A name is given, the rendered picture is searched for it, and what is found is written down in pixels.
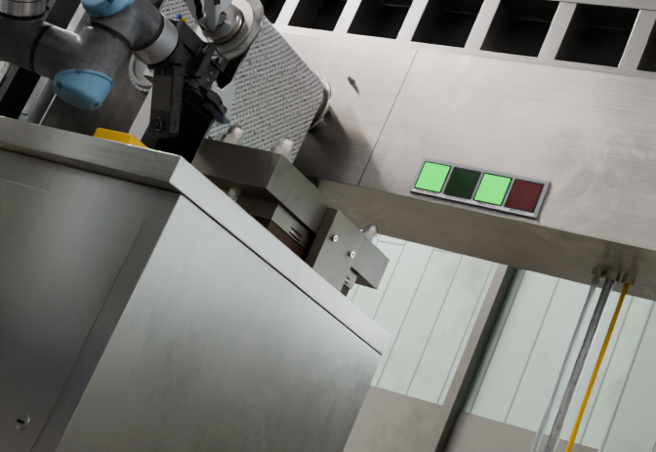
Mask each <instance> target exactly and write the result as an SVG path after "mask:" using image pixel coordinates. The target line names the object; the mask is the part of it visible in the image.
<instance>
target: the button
mask: <svg viewBox="0 0 656 452"><path fill-rule="evenodd" d="M93 137H97V138H101V139H106V140H110V141H115V142H119V143H123V144H131V145H135V146H140V147H144V148H148V147H147V146H146V145H144V144H143V143H142V142H141V141H139V140H138V139H137V138H136V137H135V136H133V135H131V134H126V133H122V132H117V131H112V130H108V129H104V128H98V129H97V130H96V132H95V134H94V135H93Z"/></svg>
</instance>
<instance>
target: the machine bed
mask: <svg viewBox="0 0 656 452"><path fill-rule="evenodd" d="M0 149H4V150H8V151H11V152H15V153H19V154H23V155H27V156H31V157H35V158H39V159H43V160H47V161H51V162H55V163H59V164H62V165H66V166H70V167H74V168H78V169H82V170H86V171H90V172H94V173H98V174H102V175H106V176H110V177H113V178H117V179H121V180H125V181H129V182H134V183H138V184H142V185H149V186H153V187H157V188H161V189H165V190H169V191H173V192H176V193H180V194H182V195H183V196H184V197H185V198H186V199H188V200H189V201H190V202H191V203H193V204H194V205H195V206H196V207H198V208H199V209H200V210H201V211H202V212H204V213H205V214H206V215H207V216H209V217H210V218H211V219H212V220H214V221H215V222H216V223H217V224H219V225H220V226H221V227H222V228H224V229H225V230H226V231H227V232H229V233H230V234H231V235H232V236H234V237H235V238H236V239H237V240H239V241H240V242H241V243H242V244H243V245H245V246H246V247H247V248H248V249H250V250H251V251H252V252H253V253H255V254H256V255H257V256H258V257H260V258H261V259H262V260H263V261H264V262H266V263H267V264H268V265H269V266H271V267H272V268H273V269H275V270H276V271H277V272H278V273H280V274H281V275H282V276H283V277H284V278H286V279H287V280H288V281H289V282H291V283H292V284H293V285H294V286H296V287H297V288H298V289H299V290H300V291H302V292H303V293H304V294H305V295H307V296H308V297H309V298H310V299H312V300H313V301H314V302H315V303H317V304H318V305H319V306H320V307H321V308H323V309H324V310H325V311H327V312H328V313H329V314H330V315H332V316H333V317H334V318H335V319H337V320H338V321H339V322H340V323H341V324H343V325H344V326H345V327H346V328H348V329H349V330H350V332H352V333H353V334H354V335H355V336H357V337H358V338H359V339H360V340H361V341H363V342H364V343H365V344H366V345H368V346H369V347H370V348H371V349H373V350H374V351H375V352H376V353H378V354H379V355H383V354H384V351H385V349H386V347H387V344H388V342H389V339H390V334H389V333H388V332H386V331H385V330H384V329H383V328H382V327H381V326H379V325H378V324H377V323H376V322H375V321H374V320H372V319H371V318H370V317H369V316H368V315H367V314H365V313H364V312H363V311H362V310H361V309H360V308H358V307H357V306H356V305H355V304H354V303H352V302H351V301H350V300H349V299H348V298H347V297H345V296H344V295H343V294H342V293H341V292H340V291H338V290H337V289H336V288H335V287H334V286H333V285H331V284H330V283H329V282H328V281H327V280H326V279H324V278H323V277H322V276H321V275H320V274H319V273H317V272H316V271H315V270H314V269H313V268H312V267H310V266H309V265H308V264H307V263H306V262H304V261H303V260H302V259H301V258H300V257H299V256H297V255H296V254H295V253H294V252H293V251H292V250H290V249H289V248H288V247H287V246H286V245H285V244H283V243H282V242H281V241H280V240H279V239H278V238H276V237H275V236H274V235H273V234H272V233H271V232H269V231H268V230H267V229H266V228H265V227H264V226H262V225H261V224H260V223H259V222H258V221H256V220H255V219H254V218H253V217H252V216H251V215H249V214H248V213H247V212H246V211H245V210H244V209H242V208H241V207H240V206H239V205H238V204H237V203H235V202H234V201H233V200H232V199H231V198H230V197H228V196H227V195H226V194H225V193H224V192H223V191H221V190H220V189H219V188H218V187H217V186H216V185H214V184H213V183H212V182H211V181H210V180H208V179H207V178H206V177H205V176H204V175H203V174H201V173H200V172H199V171H198V170H197V169H196V168H194V167H193V166H192V165H191V164H190V163H189V162H187V161H186V160H185V159H184V158H183V157H182V156H179V155H175V154H171V153H167V152H162V151H158V150H153V149H149V148H144V147H140V146H135V145H131V144H123V143H119V142H115V141H110V140H106V139H101V138H97V137H92V136H88V135H83V134H79V133H74V132H70V131H66V130H62V129H57V128H53V127H48V126H44V125H39V124H35V123H31V122H26V121H22V120H18V119H14V118H9V117H5V116H0Z"/></svg>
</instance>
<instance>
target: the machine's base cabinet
mask: <svg viewBox="0 0 656 452"><path fill-rule="evenodd" d="M381 359H382V357H381V356H380V355H379V354H378V353H376V352H375V351H374V350H373V349H371V348H370V347H369V346H368V345H366V344H365V343H364V342H363V341H361V340H360V339H359V338H358V337H357V336H355V335H354V334H353V333H352V332H350V330H349V329H348V328H346V327H345V326H344V325H343V324H341V323H340V322H339V321H338V320H337V319H335V318H334V317H333V316H332V315H330V314H329V313H328V312H327V311H325V310H324V309H323V308H321V307H320V306H319V305H318V304H317V303H315V302H314V301H313V300H312V299H310V298H309V297H308V296H307V295H305V294H304V293H303V292H302V291H300V290H299V289H298V288H297V287H296V286H294V285H293V284H292V283H291V282H289V281H288V280H287V279H286V278H284V277H283V276H282V275H281V274H280V273H278V272H277V271H276V270H275V269H273V268H272V267H271V266H269V265H268V264H267V263H266V262H264V261H263V260H262V259H261V258H260V257H258V256H257V255H256V254H255V253H253V252H252V251H251V250H250V249H248V248H247V247H246V246H245V245H243V244H242V243H241V242H240V241H239V240H237V239H236V238H235V237H234V236H232V235H231V234H230V233H229V232H227V231H226V230H225V229H224V228H222V227H221V226H220V225H219V224H217V223H216V222H215V221H214V220H212V219H211V218H210V217H209V216H207V215H206V214H205V213H204V212H202V211H201V210H200V209H199V208H198V207H196V206H195V205H194V204H193V203H191V202H190V201H189V200H188V199H186V198H185V197H184V196H183V195H182V194H180V193H176V192H173V191H169V190H165V189H161V188H157V187H153V186H149V185H142V184H138V183H134V182H129V181H125V180H121V179H117V178H113V177H110V176H106V175H102V174H98V173H94V172H90V171H86V170H82V169H78V168H74V167H70V166H66V165H62V164H59V163H55V162H51V161H47V160H43V159H39V158H35V157H31V156H27V155H23V154H19V153H15V152H11V151H8V150H4V149H0V452H343V450H344V448H345V445H346V443H347V441H348V438H349V434H350V432H351V430H352V427H353V425H354V422H355V420H356V418H357V415H358V413H359V410H360V408H361V406H362V403H363V401H364V398H365V396H366V394H367V391H368V390H369V387H370V385H371V383H372V380H373V378H374V375H375V373H376V371H377V368H378V366H379V363H380V361H381Z"/></svg>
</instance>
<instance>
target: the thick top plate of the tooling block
mask: <svg viewBox="0 0 656 452"><path fill-rule="evenodd" d="M191 165H192V166H193V167H194V168H196V169H197V170H198V171H199V172H200V173H201V174H203V175H204V176H205V177H206V178H207V179H208V180H210V181H211V182H212V183H213V184H214V185H216V186H217V187H218V188H219V189H221V190H225V191H228V190H229V187H230V186H231V185H232V186H236V187H238V188H240V189H241V190H242V191H243V193H242V195H246V196H250V197H254V198H258V199H263V200H266V201H270V202H274V203H278V204H279V205H280V206H282V207H283V208H284V209H285V210H286V211H287V212H288V213H289V214H290V215H292V216H293V217H294V218H295V219H296V220H297V221H298V222H299V223H300V224H301V225H303V226H304V227H305V228H306V229H307V230H308V231H309V232H310V233H311V234H313V235H314V236H315V237H316V234H317V233H318V231H319V229H320V226H321V224H322V222H323V220H324V217H325V215H326V213H327V211H328V209H329V208H333V209H338V208H337V207H336V206H335V205H334V204H333V203H332V202H331V201H330V200H329V199H328V198H327V197H326V196H325V195H324V194H323V193H322V192H321V191H319V190H318V189H317V188H316V187H315V186H314V185H313V184H312V183H311V182H310V181H309V180H308V179H307V178H306V177H305V176H304V175H303V174H302V173H301V172H300V171H299V170H298V169H297V168H296V167H295V166H294V165H293V164H292V163H291V162H290V161H289V160H288V159H287V158H286V157H285V156H284V155H283V154H281V153H276V152H271V151H267V150H262V149H257V148H252V147H248V146H243V145H239V144H230V143H225V142H220V141H215V140H211V139H206V138H204V139H203V141H202V143H201V145H200V147H199V148H198V150H197V153H196V155H195V157H194V159H193V161H192V163H191ZM338 210H339V209H338ZM339 211H340V210H339ZM389 261H390V259H389V258H388V257H387V256H386V255H385V254H384V253H383V252H382V251H381V250H380V249H379V248H378V247H377V246H375V245H374V244H373V243H372V242H371V241H370V240H369V239H368V238H367V237H366V236H365V235H364V238H363V240H362V242H361V245H360V247H359V249H358V251H357V254H356V256H355V258H354V261H353V263H352V265H351V268H350V269H351V270H352V271H353V272H355V273H356V274H357V278H356V280H355V282H354V283H355V284H358V285H362V286H365V287H369V288H373V289H376V290H377V289H378V287H379V284H380V282H381V280H382V277H383V275H384V273H385V270H386V268H387V266H388V263H389Z"/></svg>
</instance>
